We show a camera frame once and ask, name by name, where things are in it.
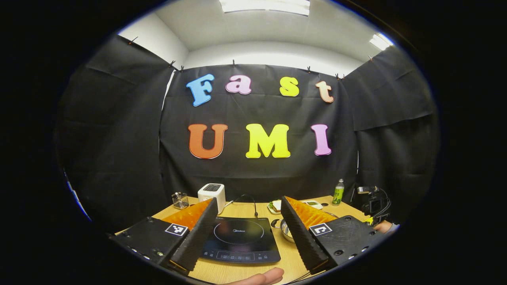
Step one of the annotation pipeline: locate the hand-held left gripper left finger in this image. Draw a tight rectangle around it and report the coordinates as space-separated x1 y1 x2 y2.
108 197 219 276

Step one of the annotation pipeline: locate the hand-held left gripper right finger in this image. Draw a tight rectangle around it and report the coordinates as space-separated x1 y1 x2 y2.
280 196 387 275

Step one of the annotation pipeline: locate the steel pot with black handle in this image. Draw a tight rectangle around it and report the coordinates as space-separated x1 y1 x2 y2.
271 212 339 243

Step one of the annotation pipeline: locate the black induction cooktop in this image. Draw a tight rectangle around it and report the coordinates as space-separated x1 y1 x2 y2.
200 217 282 264

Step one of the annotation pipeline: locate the green drink bottle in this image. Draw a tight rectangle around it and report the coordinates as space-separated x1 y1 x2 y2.
332 179 345 206

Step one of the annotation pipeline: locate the white toaster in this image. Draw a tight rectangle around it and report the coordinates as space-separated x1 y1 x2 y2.
198 183 226 213

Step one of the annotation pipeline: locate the black backdrop cloth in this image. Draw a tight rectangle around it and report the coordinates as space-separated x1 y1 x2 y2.
55 35 440 234

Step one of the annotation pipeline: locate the small ceiling light panel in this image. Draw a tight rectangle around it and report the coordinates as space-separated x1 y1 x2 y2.
370 33 395 51

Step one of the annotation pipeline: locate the large ceiling light panel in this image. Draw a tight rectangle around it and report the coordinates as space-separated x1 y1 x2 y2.
220 0 310 16

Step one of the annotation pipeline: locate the black power cable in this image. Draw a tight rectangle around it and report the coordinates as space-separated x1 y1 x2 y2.
234 194 259 219

